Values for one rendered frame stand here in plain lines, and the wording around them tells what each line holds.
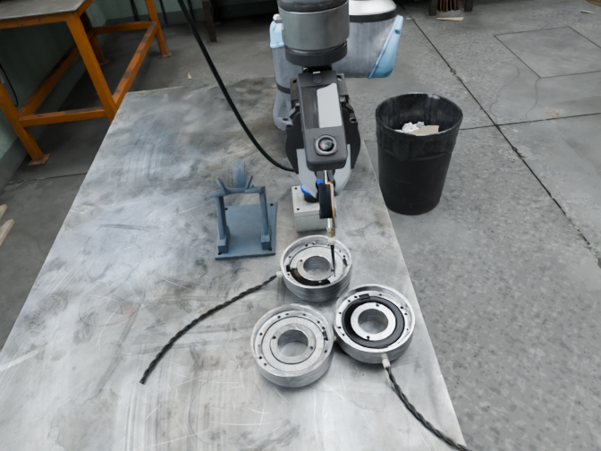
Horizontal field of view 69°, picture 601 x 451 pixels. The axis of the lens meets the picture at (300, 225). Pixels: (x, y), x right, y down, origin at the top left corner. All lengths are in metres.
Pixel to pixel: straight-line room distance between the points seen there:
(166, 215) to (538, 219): 1.61
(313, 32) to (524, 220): 1.68
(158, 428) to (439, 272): 1.35
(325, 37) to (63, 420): 0.55
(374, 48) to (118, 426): 0.75
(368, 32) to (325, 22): 0.42
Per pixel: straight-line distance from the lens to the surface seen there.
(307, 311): 0.60
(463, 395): 1.50
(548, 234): 2.03
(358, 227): 0.75
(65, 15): 2.47
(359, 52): 0.91
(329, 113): 0.50
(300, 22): 0.49
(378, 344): 0.57
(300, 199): 0.74
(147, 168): 0.99
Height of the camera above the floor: 1.32
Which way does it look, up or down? 43 degrees down
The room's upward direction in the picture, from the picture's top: 7 degrees counter-clockwise
